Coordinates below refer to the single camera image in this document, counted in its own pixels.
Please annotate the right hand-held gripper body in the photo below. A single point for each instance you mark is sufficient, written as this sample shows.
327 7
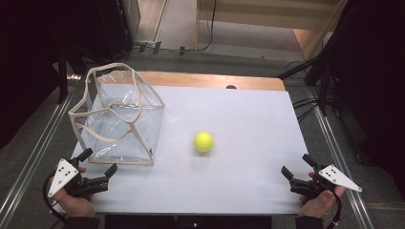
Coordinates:
337 178

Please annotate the black metal stand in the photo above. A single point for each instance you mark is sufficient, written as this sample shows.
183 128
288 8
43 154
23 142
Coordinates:
62 76

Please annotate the person's left hand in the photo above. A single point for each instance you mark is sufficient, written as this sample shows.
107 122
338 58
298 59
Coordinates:
76 206

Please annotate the metal floor rail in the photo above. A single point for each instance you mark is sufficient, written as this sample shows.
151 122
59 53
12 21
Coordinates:
28 165
342 165

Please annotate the black curtain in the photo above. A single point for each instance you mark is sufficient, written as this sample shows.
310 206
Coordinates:
372 79
28 47

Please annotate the small black floor bracket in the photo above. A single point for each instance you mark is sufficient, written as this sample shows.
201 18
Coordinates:
157 47
142 47

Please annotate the person's right hand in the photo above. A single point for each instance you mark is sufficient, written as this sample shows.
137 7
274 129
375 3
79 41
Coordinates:
318 206

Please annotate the yellow tennis ball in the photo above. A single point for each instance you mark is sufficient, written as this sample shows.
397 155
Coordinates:
203 141

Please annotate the clear bag with beige trim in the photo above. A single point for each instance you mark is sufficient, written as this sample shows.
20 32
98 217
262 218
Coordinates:
127 140

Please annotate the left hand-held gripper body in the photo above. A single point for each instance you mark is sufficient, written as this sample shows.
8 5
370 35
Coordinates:
63 175

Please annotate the black tripod stand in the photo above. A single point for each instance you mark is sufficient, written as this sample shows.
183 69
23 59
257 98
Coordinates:
323 86

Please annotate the light wooden furniture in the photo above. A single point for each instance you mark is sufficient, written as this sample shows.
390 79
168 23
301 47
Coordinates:
254 16

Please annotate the white table cover sheet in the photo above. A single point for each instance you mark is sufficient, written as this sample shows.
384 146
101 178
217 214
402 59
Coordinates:
242 159

